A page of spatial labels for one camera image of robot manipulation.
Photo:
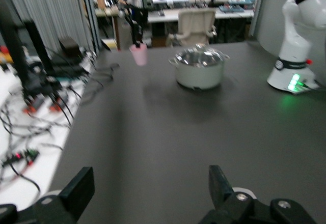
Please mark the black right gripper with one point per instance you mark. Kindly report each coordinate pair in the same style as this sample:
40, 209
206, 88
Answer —
138, 16

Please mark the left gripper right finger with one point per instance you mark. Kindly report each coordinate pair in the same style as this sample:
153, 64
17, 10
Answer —
220, 191

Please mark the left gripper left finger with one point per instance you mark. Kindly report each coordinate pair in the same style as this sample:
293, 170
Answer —
79, 191

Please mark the pink plastic cup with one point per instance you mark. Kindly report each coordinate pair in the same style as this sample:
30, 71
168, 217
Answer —
139, 54

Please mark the white lab desk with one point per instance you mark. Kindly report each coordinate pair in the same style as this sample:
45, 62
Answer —
165, 17

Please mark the white side table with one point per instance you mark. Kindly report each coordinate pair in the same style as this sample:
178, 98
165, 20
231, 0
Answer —
51, 137

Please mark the beige office chair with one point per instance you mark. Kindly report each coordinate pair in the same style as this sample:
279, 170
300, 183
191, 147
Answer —
196, 25

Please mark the large glass pot lid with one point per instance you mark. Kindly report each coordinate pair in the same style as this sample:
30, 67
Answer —
198, 58

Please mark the dark brown box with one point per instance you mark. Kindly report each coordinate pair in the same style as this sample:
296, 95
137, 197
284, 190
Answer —
68, 45

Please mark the dark grey table mat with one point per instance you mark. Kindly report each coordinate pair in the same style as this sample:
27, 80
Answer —
178, 132

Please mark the grey pleated curtain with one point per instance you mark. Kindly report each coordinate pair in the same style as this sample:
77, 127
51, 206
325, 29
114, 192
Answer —
51, 5

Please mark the black metal stand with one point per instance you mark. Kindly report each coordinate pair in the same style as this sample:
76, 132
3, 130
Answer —
38, 48

